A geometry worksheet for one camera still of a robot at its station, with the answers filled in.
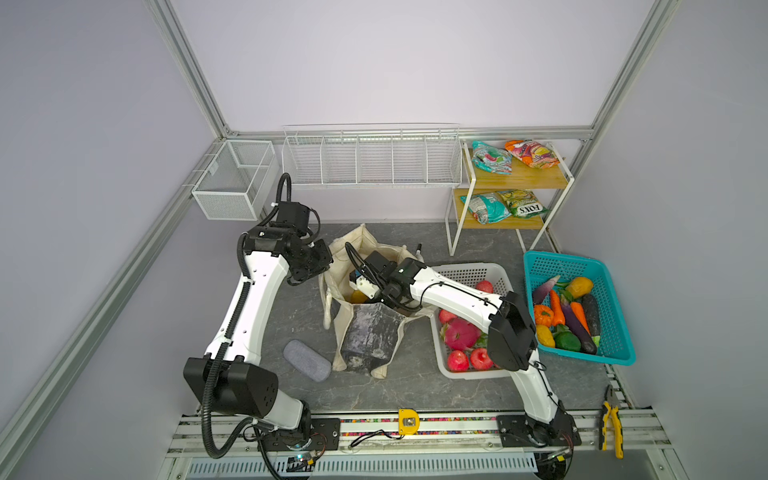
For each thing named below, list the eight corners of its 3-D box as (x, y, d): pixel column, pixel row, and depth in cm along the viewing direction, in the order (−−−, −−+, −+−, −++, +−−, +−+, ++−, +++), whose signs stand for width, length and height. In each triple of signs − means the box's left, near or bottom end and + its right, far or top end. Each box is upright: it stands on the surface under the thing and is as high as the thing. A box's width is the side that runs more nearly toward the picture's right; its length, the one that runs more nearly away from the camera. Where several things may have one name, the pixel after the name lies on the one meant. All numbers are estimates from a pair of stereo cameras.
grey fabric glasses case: (279, 357, 88) (276, 353, 86) (294, 339, 91) (291, 335, 89) (323, 386, 83) (321, 384, 80) (337, 367, 86) (335, 363, 84)
